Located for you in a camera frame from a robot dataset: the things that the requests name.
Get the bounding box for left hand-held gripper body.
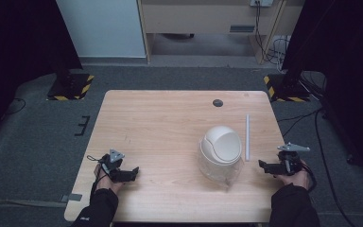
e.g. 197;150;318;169
98;148;127;178

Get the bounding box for left hand-held gripper black cable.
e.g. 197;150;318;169
86;154;108;202

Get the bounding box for black floor cable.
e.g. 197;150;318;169
0;97;26;122
277;107;357;227

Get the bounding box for person's left hand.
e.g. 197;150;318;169
93;163;124;195

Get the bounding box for white cabinet panel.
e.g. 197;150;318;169
56;0;147;59

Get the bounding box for hand-held gripper black cable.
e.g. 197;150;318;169
86;154;108;202
300;160;318;193

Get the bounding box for white swing-lid trash can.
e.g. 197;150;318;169
198;125;244;183

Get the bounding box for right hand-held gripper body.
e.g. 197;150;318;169
276;142;311;177

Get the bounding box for black curtain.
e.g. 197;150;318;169
282;0;363;187
0;0;83;146

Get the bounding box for white straw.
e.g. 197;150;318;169
245;113;251;162

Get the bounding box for grey power strip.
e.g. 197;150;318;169
250;0;274;8

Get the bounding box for black hanging cables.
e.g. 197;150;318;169
253;1;292;66

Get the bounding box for right hand-held gripper black cable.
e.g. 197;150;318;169
300;160;318;193

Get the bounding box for person's right hand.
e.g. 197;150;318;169
273;160;312;191

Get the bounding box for grey floor tape patch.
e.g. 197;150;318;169
60;193;83;203

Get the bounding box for black stand base striped edge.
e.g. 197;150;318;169
263;70;312;103
46;69;95;102

